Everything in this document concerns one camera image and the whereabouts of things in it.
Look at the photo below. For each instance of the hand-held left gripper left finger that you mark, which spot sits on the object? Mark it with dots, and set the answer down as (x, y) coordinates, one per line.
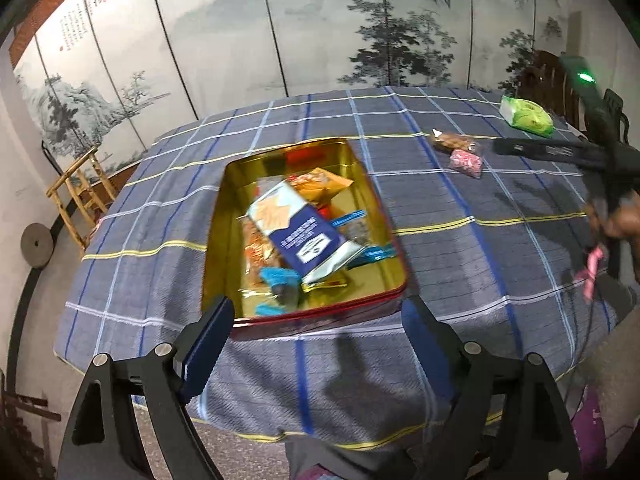
(207, 350)

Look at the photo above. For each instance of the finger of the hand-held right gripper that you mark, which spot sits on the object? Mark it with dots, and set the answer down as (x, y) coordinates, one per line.
(535, 150)

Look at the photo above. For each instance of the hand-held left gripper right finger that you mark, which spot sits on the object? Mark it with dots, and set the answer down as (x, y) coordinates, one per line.
(425, 355)

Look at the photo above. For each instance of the pink patterned snack packet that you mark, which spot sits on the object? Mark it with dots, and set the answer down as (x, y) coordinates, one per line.
(465, 162)

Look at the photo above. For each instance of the long clear brown snack packet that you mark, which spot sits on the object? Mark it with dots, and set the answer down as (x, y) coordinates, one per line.
(452, 142)

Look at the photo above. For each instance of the red and gold tin box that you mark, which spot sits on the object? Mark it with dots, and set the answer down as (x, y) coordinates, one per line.
(370, 280)

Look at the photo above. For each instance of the blue candy packet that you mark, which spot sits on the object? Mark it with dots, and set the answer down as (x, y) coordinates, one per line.
(277, 277)
(355, 230)

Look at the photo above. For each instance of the clear packet of brown snacks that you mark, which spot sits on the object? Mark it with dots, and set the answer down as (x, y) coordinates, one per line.
(257, 252)

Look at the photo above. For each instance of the small yellow snack packet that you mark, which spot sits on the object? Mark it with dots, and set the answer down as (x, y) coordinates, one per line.
(325, 285)

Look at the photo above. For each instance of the navy blue cracker packet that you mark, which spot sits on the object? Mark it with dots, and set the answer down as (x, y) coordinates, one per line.
(300, 235)

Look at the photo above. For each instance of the orange snack packet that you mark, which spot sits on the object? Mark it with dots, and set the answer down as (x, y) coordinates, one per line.
(322, 185)

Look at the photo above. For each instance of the person's right forearm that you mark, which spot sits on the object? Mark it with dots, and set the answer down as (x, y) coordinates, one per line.
(620, 360)

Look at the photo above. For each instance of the person's right hand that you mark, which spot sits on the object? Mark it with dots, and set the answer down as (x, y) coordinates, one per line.
(627, 222)

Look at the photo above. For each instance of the green tissue pack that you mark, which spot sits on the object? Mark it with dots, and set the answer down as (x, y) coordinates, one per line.
(525, 115)

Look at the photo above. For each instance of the dark wooden chair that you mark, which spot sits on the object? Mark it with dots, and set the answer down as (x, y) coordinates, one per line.
(545, 80)

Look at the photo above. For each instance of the blue plaid tablecloth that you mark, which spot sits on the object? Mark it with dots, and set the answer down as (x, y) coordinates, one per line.
(450, 270)

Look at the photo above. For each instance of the red snack packet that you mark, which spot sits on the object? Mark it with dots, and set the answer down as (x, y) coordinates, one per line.
(324, 210)

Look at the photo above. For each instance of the person's purple clothing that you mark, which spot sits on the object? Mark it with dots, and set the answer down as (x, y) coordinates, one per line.
(590, 435)

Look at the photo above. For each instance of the dark wooden furniture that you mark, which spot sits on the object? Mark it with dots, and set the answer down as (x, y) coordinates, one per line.
(20, 410)

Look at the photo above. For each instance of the round stone disc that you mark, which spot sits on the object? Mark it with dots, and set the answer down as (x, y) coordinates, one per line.
(36, 245)

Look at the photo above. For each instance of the bamboo chair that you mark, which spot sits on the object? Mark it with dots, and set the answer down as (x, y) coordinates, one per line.
(70, 174)

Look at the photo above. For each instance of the landscape painted folding screen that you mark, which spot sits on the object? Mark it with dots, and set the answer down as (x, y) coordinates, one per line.
(225, 35)

